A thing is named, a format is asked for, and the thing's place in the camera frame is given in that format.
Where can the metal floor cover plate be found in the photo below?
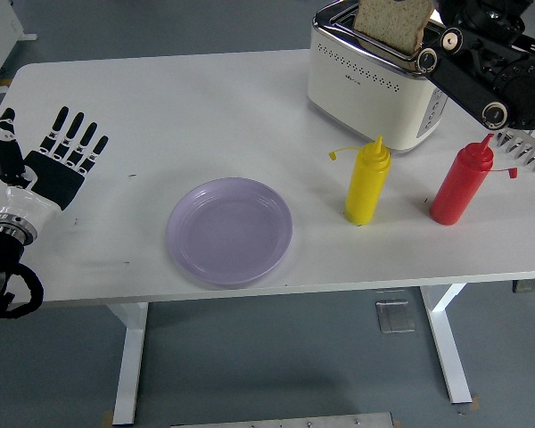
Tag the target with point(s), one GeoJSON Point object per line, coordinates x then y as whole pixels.
{"type": "Point", "coordinates": [396, 316]}

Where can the white equipment cabinet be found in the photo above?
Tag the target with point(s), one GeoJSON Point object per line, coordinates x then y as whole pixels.
{"type": "Point", "coordinates": [0, 35]}

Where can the yellow squeeze bottle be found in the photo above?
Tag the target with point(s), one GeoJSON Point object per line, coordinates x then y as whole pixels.
{"type": "Point", "coordinates": [365, 187]}

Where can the cream and silver toaster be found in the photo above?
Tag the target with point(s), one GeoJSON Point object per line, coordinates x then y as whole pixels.
{"type": "Point", "coordinates": [361, 98]}

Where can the grey metal base plate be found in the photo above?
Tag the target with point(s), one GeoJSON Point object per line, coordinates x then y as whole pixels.
{"type": "Point", "coordinates": [281, 421]}

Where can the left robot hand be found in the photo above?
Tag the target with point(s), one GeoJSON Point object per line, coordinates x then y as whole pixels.
{"type": "Point", "coordinates": [53, 178]}

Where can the table control panel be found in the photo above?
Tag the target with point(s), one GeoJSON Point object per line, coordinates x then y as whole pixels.
{"type": "Point", "coordinates": [532, 286]}

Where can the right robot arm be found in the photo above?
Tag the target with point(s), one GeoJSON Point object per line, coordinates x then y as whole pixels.
{"type": "Point", "coordinates": [508, 76]}

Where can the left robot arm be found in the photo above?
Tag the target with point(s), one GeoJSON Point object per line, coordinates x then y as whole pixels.
{"type": "Point", "coordinates": [0, 254]}

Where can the brown floor tape piece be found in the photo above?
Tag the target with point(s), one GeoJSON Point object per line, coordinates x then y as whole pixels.
{"type": "Point", "coordinates": [476, 402]}
{"type": "Point", "coordinates": [108, 418]}

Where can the brown bread slice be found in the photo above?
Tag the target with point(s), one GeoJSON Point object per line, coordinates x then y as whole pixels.
{"type": "Point", "coordinates": [392, 27]}

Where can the red squeeze bottle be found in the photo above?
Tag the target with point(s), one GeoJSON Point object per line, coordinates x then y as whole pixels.
{"type": "Point", "coordinates": [459, 187]}

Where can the purple round plate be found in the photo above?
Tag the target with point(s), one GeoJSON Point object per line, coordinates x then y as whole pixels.
{"type": "Point", "coordinates": [229, 232]}

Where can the white table leg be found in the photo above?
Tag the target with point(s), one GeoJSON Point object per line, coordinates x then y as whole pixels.
{"type": "Point", "coordinates": [448, 348]}
{"type": "Point", "coordinates": [131, 356]}

